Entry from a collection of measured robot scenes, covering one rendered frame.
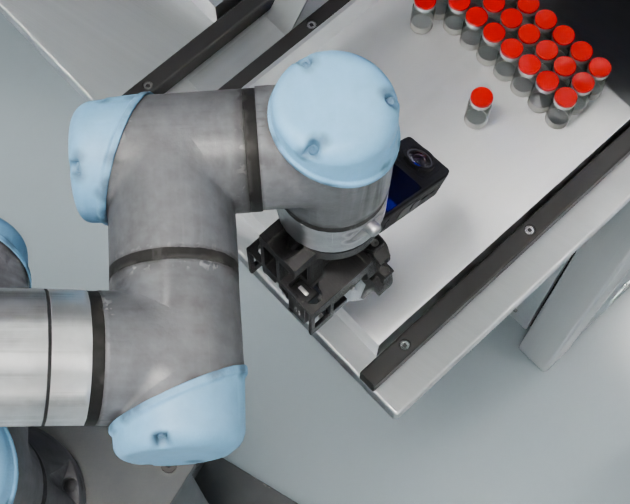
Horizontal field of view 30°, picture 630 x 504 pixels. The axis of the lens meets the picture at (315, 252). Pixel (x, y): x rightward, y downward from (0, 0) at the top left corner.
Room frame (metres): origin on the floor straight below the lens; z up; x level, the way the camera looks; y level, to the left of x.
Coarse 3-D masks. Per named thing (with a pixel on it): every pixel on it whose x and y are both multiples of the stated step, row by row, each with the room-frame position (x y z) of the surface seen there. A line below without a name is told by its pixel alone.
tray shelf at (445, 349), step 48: (0, 0) 0.62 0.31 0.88; (48, 0) 0.62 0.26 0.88; (96, 0) 0.62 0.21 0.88; (144, 0) 0.62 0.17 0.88; (576, 0) 0.63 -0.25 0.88; (624, 0) 0.63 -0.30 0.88; (48, 48) 0.57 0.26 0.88; (96, 48) 0.57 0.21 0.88; (144, 48) 0.57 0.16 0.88; (624, 48) 0.57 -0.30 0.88; (96, 96) 0.52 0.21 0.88; (624, 96) 0.52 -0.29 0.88; (624, 192) 0.42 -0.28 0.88; (240, 240) 0.38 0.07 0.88; (576, 240) 0.38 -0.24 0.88; (528, 288) 0.33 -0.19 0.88; (336, 336) 0.29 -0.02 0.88; (480, 336) 0.29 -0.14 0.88; (384, 384) 0.24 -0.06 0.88; (432, 384) 0.25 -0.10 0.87
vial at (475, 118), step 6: (468, 102) 0.50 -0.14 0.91; (468, 108) 0.49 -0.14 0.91; (474, 108) 0.49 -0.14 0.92; (480, 108) 0.49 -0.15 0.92; (486, 108) 0.49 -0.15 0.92; (468, 114) 0.49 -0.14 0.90; (474, 114) 0.49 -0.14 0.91; (480, 114) 0.49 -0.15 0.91; (486, 114) 0.49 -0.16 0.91; (468, 120) 0.49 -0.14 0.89; (474, 120) 0.49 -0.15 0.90; (480, 120) 0.48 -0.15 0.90; (486, 120) 0.49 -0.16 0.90; (468, 126) 0.49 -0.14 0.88; (474, 126) 0.49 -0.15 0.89; (480, 126) 0.49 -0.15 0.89
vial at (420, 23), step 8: (416, 0) 0.59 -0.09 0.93; (424, 0) 0.60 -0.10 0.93; (432, 0) 0.59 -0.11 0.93; (416, 8) 0.59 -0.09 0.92; (424, 8) 0.59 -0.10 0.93; (432, 8) 0.59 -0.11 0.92; (416, 16) 0.59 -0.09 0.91; (424, 16) 0.59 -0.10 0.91; (432, 16) 0.59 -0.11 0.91; (416, 24) 0.59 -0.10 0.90; (424, 24) 0.59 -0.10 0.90; (432, 24) 0.59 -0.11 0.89; (416, 32) 0.59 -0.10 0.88; (424, 32) 0.59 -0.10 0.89
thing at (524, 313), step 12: (564, 264) 0.52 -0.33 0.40; (552, 276) 0.53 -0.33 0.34; (624, 276) 0.52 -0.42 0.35; (540, 288) 0.53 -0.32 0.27; (624, 288) 0.58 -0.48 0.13; (528, 300) 0.54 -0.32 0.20; (540, 300) 0.53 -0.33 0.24; (612, 300) 0.56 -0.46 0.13; (516, 312) 0.54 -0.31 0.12; (528, 312) 0.53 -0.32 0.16; (600, 312) 0.54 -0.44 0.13; (528, 324) 0.52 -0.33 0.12; (588, 324) 0.52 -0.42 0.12
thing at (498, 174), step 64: (384, 0) 0.62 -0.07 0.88; (384, 64) 0.55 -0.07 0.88; (448, 64) 0.55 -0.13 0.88; (448, 128) 0.49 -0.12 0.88; (512, 128) 0.49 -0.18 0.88; (576, 128) 0.49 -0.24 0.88; (448, 192) 0.42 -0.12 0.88; (512, 192) 0.42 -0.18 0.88; (448, 256) 0.36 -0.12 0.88; (384, 320) 0.30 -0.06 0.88
